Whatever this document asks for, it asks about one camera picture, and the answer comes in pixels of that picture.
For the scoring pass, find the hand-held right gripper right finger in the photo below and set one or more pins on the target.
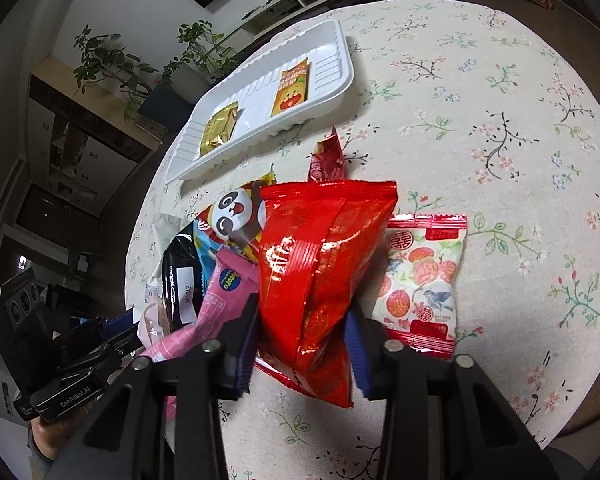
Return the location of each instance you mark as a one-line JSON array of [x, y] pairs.
[[357, 355]]

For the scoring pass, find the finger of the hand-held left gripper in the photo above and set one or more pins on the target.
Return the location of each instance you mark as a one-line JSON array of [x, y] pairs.
[[112, 353], [117, 323]]

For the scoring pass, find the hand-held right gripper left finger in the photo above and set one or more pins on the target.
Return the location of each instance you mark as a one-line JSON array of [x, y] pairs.
[[242, 355]]

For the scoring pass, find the pale pink clear packet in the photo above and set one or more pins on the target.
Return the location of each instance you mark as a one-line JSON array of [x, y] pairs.
[[152, 325]]

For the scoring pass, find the pink snack packet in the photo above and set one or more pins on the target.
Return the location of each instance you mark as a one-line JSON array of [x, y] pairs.
[[225, 285]]

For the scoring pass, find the black snack packet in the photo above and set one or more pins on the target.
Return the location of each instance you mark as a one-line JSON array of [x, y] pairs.
[[177, 270]]

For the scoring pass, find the large red snack bag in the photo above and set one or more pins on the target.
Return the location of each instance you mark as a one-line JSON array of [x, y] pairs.
[[310, 270]]

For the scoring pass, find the panda print snack bag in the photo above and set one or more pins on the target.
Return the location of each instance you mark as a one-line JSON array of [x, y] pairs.
[[235, 210]]

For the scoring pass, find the dark red snack bar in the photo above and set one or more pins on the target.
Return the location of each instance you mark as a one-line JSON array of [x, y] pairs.
[[325, 162]]

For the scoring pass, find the white plastic tray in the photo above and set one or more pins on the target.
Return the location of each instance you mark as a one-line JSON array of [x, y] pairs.
[[260, 95]]

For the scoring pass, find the person's left hand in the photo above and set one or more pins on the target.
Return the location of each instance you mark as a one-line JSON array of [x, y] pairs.
[[50, 435]]

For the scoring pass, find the fruit print snack packet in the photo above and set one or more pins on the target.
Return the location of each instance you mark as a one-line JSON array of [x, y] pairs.
[[420, 270]]

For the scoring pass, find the wooden cabinet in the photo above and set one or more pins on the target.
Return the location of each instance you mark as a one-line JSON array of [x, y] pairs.
[[80, 125]]

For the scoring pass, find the gold snack packet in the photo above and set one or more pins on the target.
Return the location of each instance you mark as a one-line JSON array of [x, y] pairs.
[[220, 127]]

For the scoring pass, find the green plant in dark pot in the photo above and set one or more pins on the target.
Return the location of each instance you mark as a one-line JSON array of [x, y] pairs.
[[165, 105]]

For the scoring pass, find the orange yellow snack packet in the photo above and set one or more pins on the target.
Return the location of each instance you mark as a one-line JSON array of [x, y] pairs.
[[290, 90]]

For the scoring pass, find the floral tablecloth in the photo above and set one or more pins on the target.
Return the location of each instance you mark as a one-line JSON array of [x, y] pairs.
[[480, 110]]

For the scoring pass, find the green plant in white pot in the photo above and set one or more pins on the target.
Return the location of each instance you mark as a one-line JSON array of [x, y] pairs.
[[200, 50]]

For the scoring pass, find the white television stand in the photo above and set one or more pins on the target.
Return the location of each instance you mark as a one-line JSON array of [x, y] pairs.
[[305, 5]]

